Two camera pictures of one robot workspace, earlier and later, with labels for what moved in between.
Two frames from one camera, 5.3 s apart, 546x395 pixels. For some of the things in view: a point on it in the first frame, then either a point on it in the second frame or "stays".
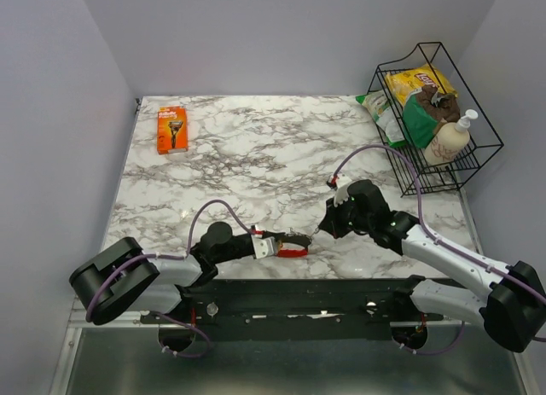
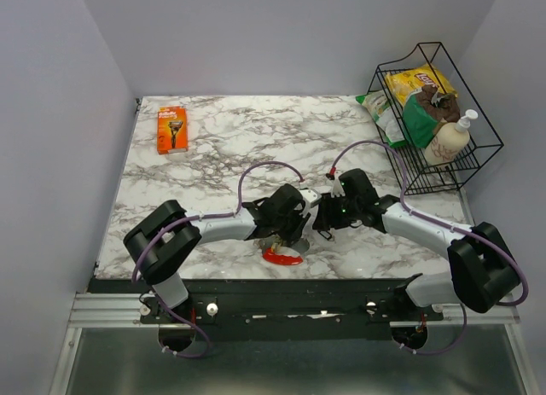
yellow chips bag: [405, 82] stays
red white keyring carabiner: [291, 252] → [270, 255]
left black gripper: [277, 235] → [300, 221]
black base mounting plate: [296, 310] stays
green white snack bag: [387, 113] stays
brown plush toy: [444, 106] stays
